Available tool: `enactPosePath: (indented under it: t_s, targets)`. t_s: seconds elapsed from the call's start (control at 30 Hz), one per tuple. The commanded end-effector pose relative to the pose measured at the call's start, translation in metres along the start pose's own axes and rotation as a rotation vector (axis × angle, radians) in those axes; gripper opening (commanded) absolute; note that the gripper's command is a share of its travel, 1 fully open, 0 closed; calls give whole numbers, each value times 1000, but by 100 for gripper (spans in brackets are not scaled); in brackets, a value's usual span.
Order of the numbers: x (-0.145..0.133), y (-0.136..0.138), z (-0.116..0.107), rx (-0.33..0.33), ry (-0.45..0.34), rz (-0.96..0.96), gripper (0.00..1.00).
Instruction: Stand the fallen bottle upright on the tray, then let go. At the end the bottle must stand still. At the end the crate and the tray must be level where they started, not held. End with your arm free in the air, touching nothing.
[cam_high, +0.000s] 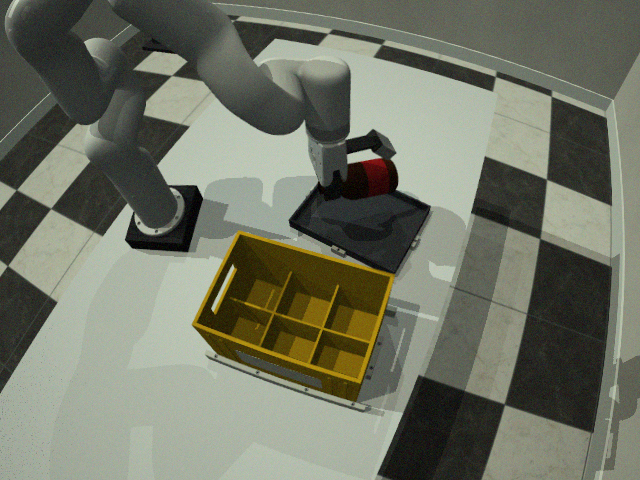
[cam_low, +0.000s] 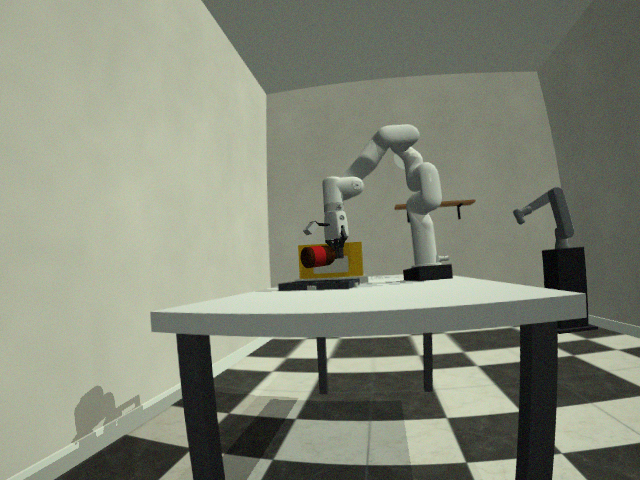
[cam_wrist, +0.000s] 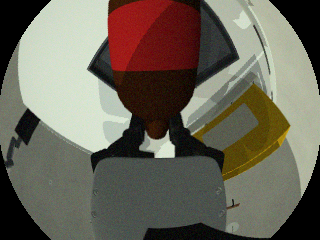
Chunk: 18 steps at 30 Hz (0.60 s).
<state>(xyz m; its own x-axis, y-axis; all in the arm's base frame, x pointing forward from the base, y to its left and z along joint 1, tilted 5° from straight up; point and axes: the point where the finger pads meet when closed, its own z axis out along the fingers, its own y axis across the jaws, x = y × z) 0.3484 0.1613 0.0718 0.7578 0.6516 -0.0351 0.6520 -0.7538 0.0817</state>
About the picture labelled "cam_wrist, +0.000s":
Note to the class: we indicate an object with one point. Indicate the yellow divided crate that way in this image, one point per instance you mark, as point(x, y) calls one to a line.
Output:
point(252, 125)

